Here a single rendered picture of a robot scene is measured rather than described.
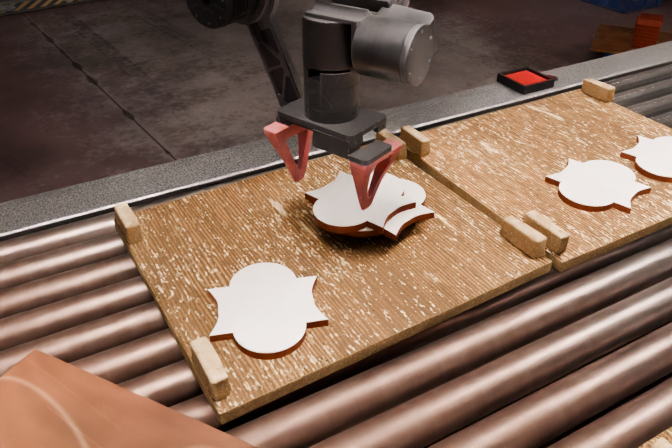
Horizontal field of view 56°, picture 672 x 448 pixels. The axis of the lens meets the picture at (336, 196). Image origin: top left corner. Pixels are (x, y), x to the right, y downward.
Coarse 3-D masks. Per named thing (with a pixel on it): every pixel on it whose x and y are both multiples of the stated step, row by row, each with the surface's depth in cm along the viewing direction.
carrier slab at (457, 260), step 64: (256, 192) 85; (448, 192) 85; (192, 256) 73; (256, 256) 73; (320, 256) 73; (384, 256) 73; (448, 256) 73; (512, 256) 73; (192, 320) 64; (384, 320) 64; (256, 384) 57
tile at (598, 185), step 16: (592, 160) 90; (560, 176) 87; (576, 176) 87; (592, 176) 87; (608, 176) 87; (624, 176) 87; (560, 192) 83; (576, 192) 83; (592, 192) 83; (608, 192) 83; (624, 192) 83; (640, 192) 84; (576, 208) 82; (592, 208) 81; (608, 208) 81; (624, 208) 81
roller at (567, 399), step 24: (648, 336) 65; (600, 360) 63; (624, 360) 62; (648, 360) 62; (552, 384) 60; (576, 384) 59; (600, 384) 60; (624, 384) 61; (648, 384) 63; (504, 408) 58; (528, 408) 57; (552, 408) 57; (576, 408) 58; (600, 408) 59; (480, 432) 55; (504, 432) 55; (528, 432) 56; (552, 432) 57
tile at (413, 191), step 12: (408, 180) 82; (408, 192) 79; (420, 192) 79; (420, 204) 77; (396, 216) 75; (408, 216) 75; (420, 216) 75; (432, 216) 76; (384, 228) 73; (396, 228) 73
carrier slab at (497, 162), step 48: (576, 96) 112; (432, 144) 96; (480, 144) 96; (528, 144) 96; (576, 144) 96; (624, 144) 96; (480, 192) 85; (528, 192) 85; (576, 240) 76; (624, 240) 77
